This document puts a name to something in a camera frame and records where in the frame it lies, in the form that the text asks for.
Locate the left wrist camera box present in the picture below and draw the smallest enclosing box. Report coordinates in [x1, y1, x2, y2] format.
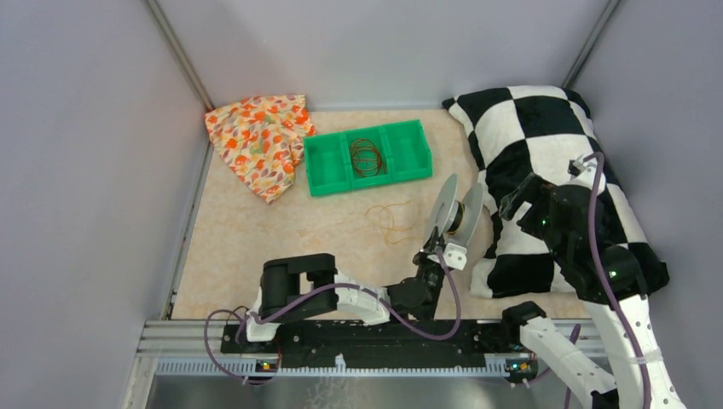
[442, 242, 467, 271]

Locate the aluminium front rail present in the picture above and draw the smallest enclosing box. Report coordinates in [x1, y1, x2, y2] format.
[120, 319, 668, 409]

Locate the red wire coil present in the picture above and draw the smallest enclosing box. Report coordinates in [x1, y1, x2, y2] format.
[349, 138, 387, 178]

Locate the black white checkered pillow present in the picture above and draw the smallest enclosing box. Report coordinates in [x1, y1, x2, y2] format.
[441, 84, 671, 300]

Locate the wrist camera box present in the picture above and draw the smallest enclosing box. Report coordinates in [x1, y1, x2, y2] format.
[442, 242, 467, 271]
[568, 154, 599, 189]

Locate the green plastic divided bin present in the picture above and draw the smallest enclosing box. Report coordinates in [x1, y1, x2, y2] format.
[304, 120, 433, 197]

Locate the white perforated cable spool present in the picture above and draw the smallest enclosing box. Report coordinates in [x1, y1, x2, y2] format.
[423, 174, 485, 253]

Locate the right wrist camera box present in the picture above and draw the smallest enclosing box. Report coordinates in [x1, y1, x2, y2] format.
[568, 154, 599, 189]

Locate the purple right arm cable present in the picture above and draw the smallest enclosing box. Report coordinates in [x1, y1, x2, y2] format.
[562, 151, 654, 409]

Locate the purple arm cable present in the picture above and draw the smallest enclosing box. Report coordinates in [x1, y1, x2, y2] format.
[562, 151, 654, 409]
[203, 248, 463, 387]

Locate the orange floral cloth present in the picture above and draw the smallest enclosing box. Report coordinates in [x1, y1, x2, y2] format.
[204, 95, 316, 204]

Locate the yellow wire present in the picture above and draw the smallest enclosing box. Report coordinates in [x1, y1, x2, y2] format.
[364, 200, 431, 246]

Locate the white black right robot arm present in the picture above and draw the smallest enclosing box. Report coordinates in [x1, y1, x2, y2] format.
[498, 170, 684, 408]

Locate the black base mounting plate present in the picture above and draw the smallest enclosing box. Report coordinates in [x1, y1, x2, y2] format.
[220, 320, 540, 377]

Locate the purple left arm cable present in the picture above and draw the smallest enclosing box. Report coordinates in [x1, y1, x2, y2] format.
[203, 248, 463, 387]

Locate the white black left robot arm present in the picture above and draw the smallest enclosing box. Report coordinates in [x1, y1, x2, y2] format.
[234, 238, 462, 352]

